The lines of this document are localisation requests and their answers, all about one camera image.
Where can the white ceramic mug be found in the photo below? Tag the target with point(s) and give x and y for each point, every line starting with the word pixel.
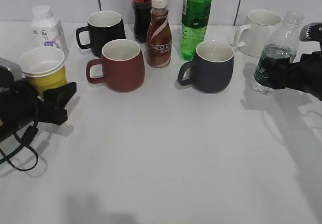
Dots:
pixel 251 37

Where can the white milk bottle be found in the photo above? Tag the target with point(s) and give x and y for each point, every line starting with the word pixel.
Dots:
pixel 47 29

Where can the black ceramic mug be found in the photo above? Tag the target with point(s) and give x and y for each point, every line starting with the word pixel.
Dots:
pixel 102 27

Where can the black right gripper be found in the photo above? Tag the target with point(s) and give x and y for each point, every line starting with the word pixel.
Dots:
pixel 304 75

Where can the clear water bottle green label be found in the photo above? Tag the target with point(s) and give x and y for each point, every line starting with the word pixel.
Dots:
pixel 279 51

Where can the dark grey ceramic mug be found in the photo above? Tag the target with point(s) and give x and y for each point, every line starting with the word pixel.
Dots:
pixel 211 69

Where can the dark cola bottle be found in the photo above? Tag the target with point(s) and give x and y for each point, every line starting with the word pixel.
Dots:
pixel 142 17

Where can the green soda bottle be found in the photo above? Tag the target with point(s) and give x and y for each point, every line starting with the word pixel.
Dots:
pixel 195 18

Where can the brown Nescafe coffee bottle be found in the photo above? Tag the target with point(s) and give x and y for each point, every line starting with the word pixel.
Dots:
pixel 159 36

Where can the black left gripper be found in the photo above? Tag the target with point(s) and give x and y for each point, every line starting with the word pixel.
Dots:
pixel 19 104

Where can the white paper cup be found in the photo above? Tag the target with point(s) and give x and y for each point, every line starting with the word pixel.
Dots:
pixel 41 61

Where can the red-brown ceramic mug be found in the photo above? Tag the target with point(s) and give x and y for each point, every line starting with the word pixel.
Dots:
pixel 122 66

